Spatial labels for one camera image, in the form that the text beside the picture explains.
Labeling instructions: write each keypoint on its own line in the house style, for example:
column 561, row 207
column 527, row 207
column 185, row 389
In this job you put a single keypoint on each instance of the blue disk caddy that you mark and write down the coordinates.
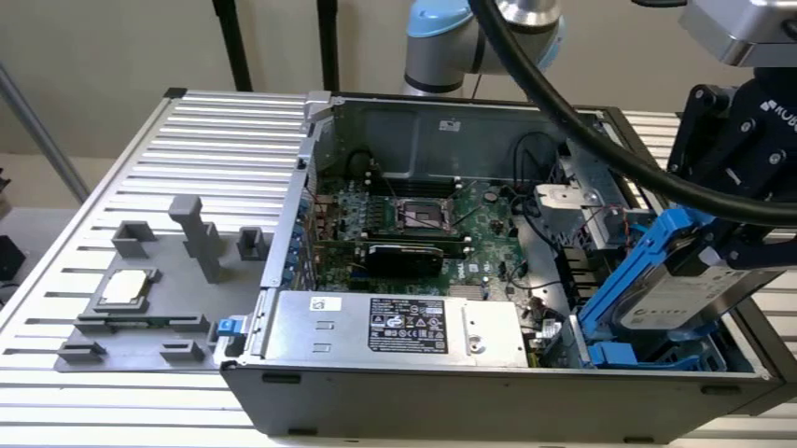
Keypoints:
column 613, row 357

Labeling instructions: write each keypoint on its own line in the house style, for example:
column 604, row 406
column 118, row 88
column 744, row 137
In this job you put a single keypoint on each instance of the blue case latch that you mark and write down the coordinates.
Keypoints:
column 230, row 326

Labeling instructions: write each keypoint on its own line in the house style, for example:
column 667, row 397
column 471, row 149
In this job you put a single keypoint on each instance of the grey parts rack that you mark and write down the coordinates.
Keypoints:
column 188, row 298

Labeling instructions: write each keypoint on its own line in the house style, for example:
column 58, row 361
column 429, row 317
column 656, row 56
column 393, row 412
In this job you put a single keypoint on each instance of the black stand pole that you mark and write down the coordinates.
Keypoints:
column 234, row 46
column 328, row 46

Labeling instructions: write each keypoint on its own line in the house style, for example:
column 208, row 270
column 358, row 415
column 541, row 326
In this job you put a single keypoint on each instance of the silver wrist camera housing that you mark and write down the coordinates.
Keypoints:
column 735, row 23

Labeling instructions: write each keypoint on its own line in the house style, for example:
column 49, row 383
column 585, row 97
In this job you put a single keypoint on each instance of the green motherboard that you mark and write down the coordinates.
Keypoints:
column 492, row 247

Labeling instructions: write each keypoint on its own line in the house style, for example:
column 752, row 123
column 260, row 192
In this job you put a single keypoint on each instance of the CPU socket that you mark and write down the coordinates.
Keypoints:
column 424, row 214

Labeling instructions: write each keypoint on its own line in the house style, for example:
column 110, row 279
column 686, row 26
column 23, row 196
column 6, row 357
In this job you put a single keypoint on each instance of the black box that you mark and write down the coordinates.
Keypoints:
column 10, row 259

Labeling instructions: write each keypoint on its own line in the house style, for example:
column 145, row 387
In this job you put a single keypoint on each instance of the black graphics card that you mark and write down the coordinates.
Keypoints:
column 403, row 261

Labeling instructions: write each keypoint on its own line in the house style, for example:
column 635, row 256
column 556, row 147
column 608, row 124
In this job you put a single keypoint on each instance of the silver CPU chip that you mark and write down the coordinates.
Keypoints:
column 125, row 285

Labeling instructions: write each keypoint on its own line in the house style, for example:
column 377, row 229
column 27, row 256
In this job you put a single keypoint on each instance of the black RAM slot bank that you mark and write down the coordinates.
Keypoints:
column 417, row 186
column 412, row 237

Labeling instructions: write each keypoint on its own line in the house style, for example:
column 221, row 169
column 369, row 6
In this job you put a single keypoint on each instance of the metal disk bay cage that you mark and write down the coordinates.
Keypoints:
column 599, row 186

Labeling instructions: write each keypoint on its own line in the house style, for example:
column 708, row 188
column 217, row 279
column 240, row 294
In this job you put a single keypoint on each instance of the black open PC case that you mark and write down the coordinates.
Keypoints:
column 436, row 401

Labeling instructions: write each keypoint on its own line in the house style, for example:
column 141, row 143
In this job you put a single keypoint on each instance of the hard disk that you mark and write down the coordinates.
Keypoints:
column 672, row 298

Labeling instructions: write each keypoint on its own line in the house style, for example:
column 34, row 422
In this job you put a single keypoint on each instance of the silver power supply unit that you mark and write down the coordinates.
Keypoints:
column 349, row 336

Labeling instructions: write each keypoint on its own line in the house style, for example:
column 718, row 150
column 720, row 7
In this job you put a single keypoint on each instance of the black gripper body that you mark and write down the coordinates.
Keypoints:
column 770, row 140

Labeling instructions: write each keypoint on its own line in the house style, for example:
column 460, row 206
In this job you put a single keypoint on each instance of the silver slanted pole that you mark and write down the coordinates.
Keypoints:
column 43, row 135

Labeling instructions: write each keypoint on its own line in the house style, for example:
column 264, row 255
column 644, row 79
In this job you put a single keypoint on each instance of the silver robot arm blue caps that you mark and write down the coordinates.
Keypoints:
column 449, row 46

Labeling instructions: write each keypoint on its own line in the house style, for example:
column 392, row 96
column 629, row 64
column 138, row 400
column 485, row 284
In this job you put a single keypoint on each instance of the small silver heat sink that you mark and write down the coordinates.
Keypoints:
column 468, row 292

